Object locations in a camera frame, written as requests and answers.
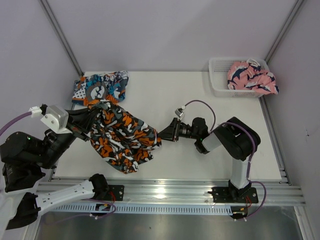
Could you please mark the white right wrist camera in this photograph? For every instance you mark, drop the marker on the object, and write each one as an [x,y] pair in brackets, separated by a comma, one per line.
[180,112]

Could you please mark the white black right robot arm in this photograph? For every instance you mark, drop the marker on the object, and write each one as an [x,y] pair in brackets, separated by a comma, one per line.
[239,140]

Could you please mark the aluminium mounting rail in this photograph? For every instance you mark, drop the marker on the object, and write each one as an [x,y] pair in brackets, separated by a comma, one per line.
[195,192]

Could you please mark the colourful patterned shorts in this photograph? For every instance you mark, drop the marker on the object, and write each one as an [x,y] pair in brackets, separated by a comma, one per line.
[108,86]

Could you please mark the left aluminium frame post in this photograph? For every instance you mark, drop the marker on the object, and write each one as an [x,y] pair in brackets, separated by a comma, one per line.
[46,7]

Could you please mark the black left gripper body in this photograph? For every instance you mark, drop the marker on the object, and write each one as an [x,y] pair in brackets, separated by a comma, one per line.
[77,127]

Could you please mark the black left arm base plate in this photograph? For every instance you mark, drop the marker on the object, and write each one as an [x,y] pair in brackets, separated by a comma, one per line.
[116,193]

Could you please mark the white slotted cable duct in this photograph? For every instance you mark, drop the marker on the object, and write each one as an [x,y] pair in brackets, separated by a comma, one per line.
[130,208]

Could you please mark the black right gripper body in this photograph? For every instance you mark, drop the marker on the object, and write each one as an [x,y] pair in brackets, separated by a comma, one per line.
[178,130]

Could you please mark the right aluminium frame post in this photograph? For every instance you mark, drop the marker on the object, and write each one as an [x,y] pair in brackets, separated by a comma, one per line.
[285,28]

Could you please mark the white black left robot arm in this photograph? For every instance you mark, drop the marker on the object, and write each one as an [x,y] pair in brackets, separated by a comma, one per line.
[25,156]

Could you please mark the pink cloth in basket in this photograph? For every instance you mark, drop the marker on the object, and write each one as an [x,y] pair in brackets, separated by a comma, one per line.
[248,75]

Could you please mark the orange camouflage shorts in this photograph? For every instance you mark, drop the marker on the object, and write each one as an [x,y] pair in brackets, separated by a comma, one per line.
[121,139]

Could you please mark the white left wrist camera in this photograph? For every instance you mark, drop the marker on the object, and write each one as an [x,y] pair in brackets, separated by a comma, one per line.
[53,116]

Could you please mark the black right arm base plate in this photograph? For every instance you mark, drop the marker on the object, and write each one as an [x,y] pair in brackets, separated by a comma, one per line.
[233,195]

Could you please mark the white plastic basket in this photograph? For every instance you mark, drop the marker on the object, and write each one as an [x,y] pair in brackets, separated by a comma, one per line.
[218,75]

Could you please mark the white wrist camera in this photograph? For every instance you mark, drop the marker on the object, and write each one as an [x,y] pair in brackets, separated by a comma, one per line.
[180,112]
[53,116]

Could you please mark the aluminium frame post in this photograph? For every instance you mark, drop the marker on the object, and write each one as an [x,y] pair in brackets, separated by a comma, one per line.
[46,7]
[285,28]

